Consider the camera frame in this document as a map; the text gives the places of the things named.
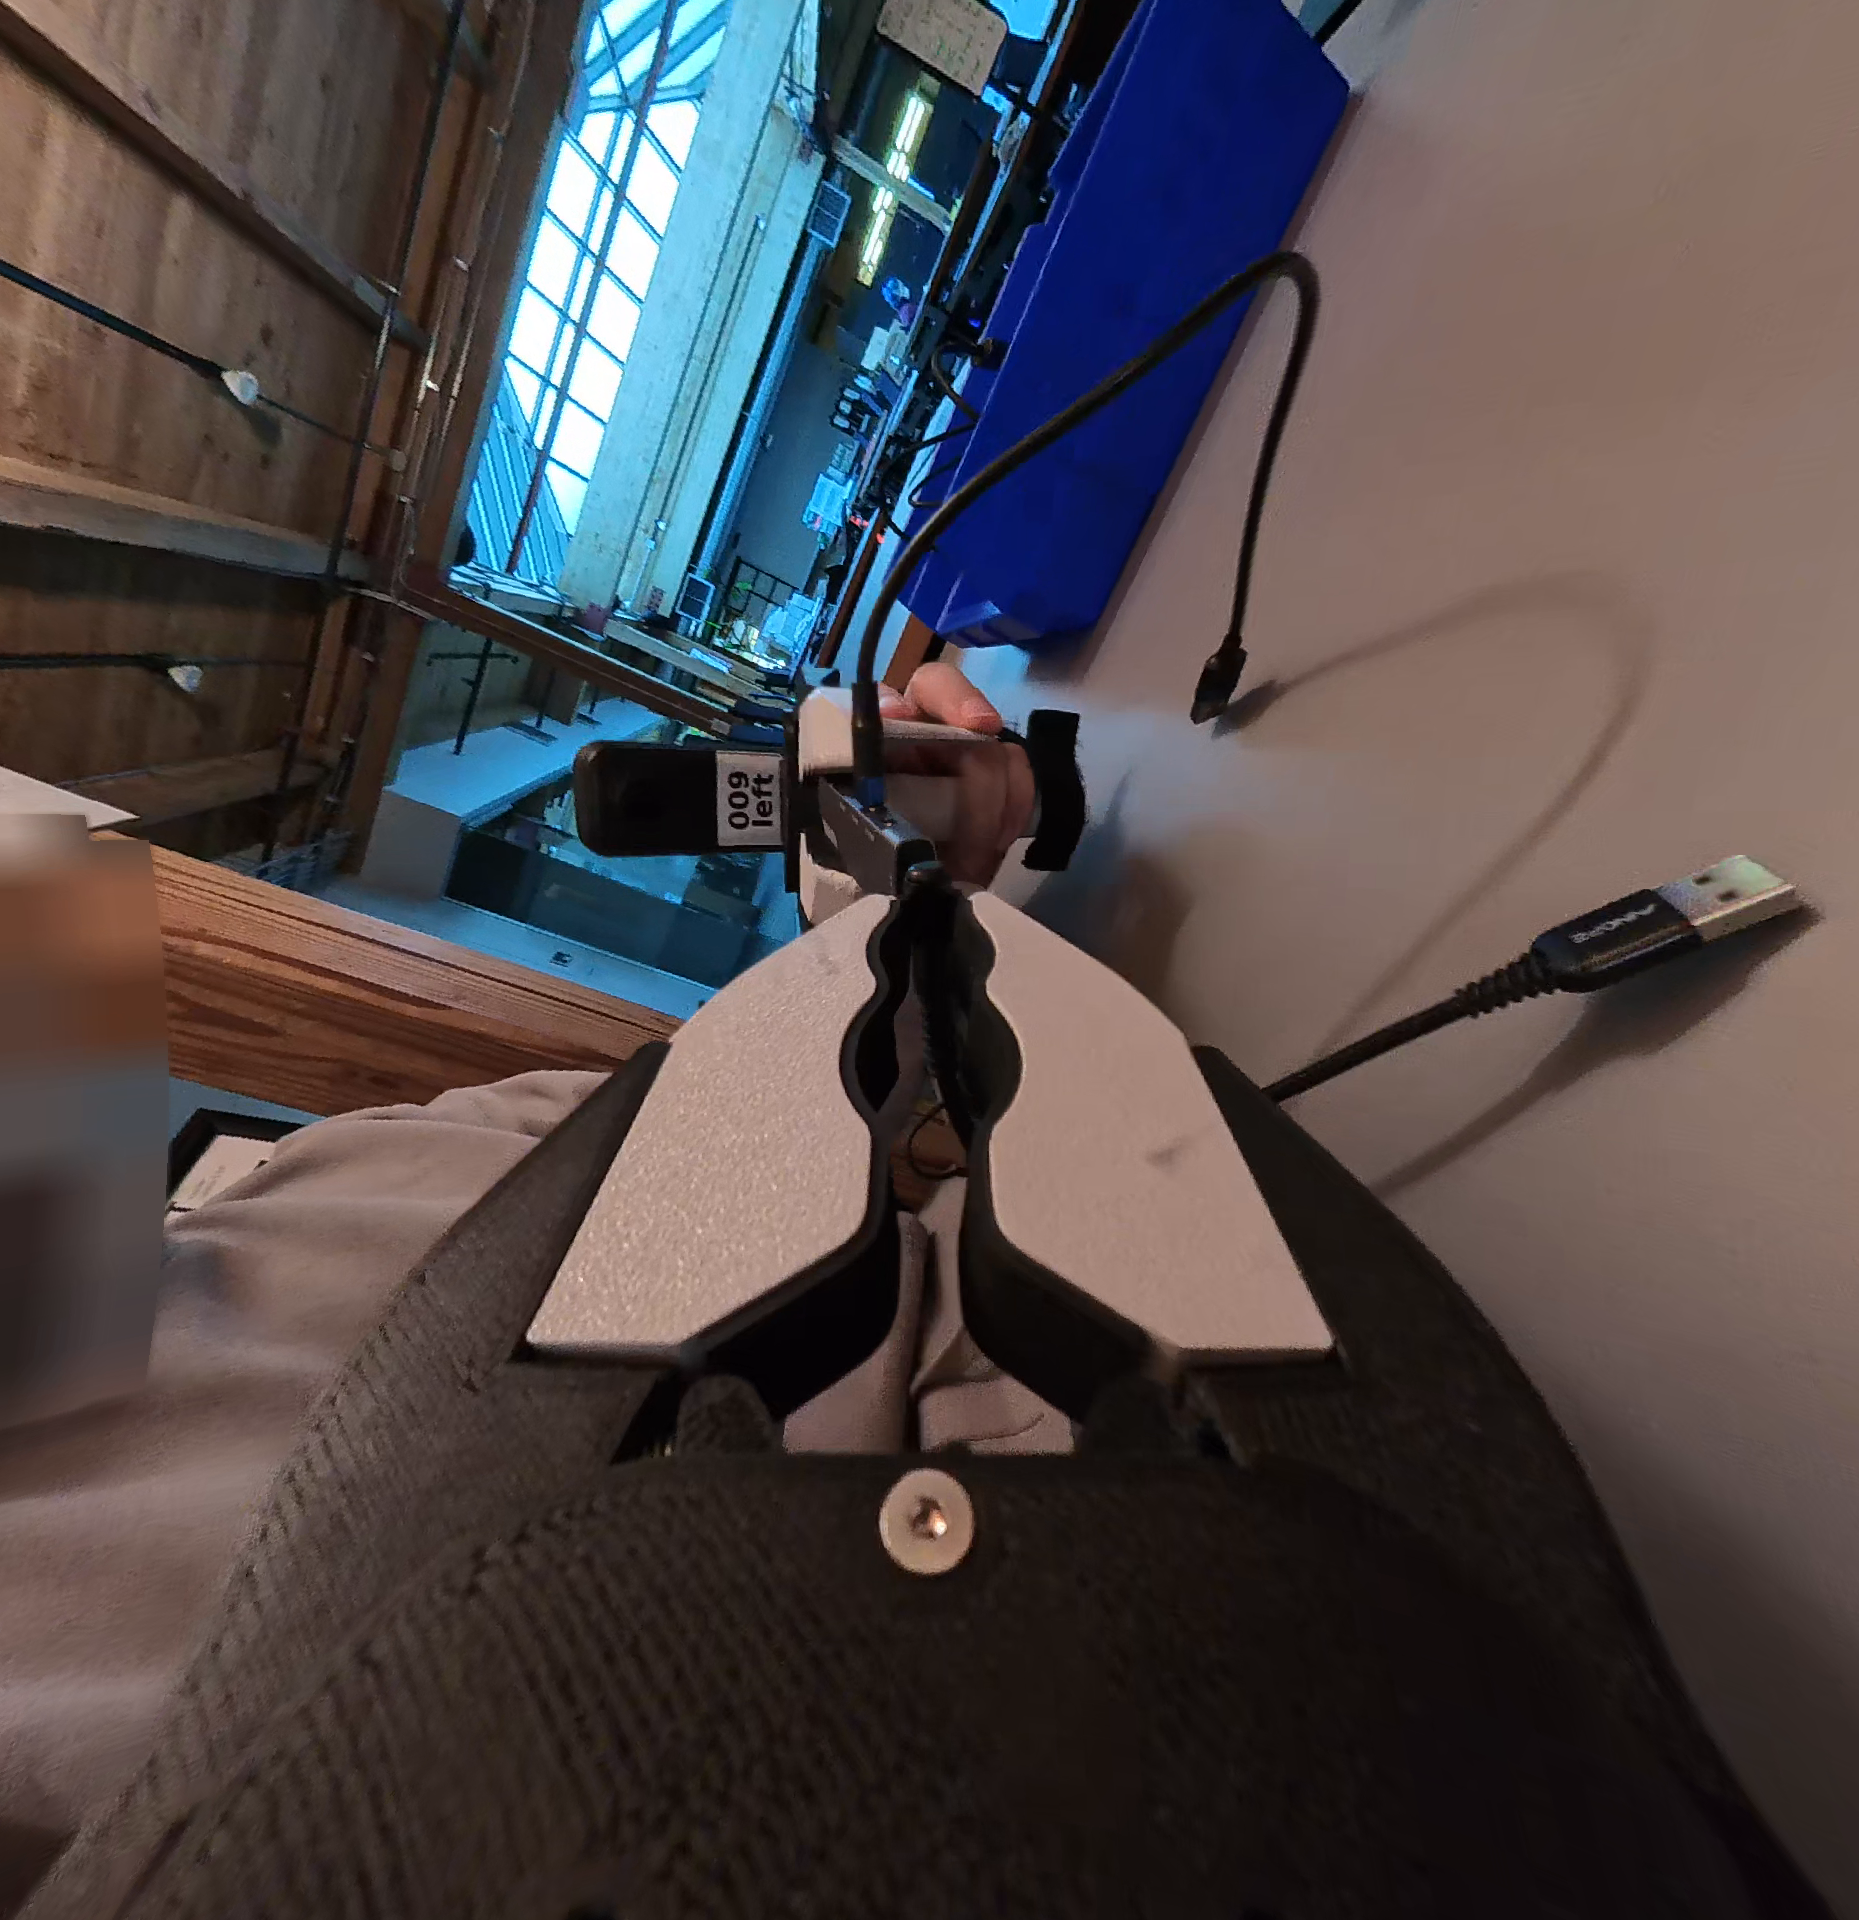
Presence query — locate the person's grey hoodie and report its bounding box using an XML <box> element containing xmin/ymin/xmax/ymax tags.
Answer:
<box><xmin>0</xmin><ymin>1066</ymin><xmax>932</xmax><ymax>1878</ymax></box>

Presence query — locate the black braided USB cable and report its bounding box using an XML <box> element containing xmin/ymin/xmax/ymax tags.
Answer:
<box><xmin>900</xmin><ymin>851</ymin><xmax>1803</xmax><ymax>1187</ymax></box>

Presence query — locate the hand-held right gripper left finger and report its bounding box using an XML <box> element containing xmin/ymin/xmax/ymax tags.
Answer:
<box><xmin>523</xmin><ymin>894</ymin><xmax>900</xmax><ymax>1403</ymax></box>

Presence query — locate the white printed paper sheet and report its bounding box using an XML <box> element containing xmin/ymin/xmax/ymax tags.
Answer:
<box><xmin>0</xmin><ymin>750</ymin><xmax>135</xmax><ymax>834</ymax></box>

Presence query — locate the grey USB hub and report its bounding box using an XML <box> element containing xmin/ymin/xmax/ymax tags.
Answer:
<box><xmin>820</xmin><ymin>787</ymin><xmax>936</xmax><ymax>890</ymax></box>

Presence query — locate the black framed board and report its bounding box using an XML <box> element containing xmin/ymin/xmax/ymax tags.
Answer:
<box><xmin>168</xmin><ymin>1111</ymin><xmax>293</xmax><ymax>1216</ymax></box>

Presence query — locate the blue plastic bin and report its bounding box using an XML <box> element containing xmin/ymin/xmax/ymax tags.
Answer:
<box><xmin>900</xmin><ymin>0</ymin><xmax>1349</xmax><ymax>646</ymax></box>

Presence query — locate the person's left hand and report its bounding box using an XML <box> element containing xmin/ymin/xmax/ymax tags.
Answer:
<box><xmin>903</xmin><ymin>661</ymin><xmax>1037</xmax><ymax>890</ymax></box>

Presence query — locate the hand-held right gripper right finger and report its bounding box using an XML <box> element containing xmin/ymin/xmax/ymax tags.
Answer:
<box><xmin>962</xmin><ymin>894</ymin><xmax>1337</xmax><ymax>1411</ymax></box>

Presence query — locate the wooden railing beam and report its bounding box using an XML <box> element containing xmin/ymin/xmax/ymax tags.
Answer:
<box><xmin>149</xmin><ymin>839</ymin><xmax>681</xmax><ymax>1119</ymax></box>

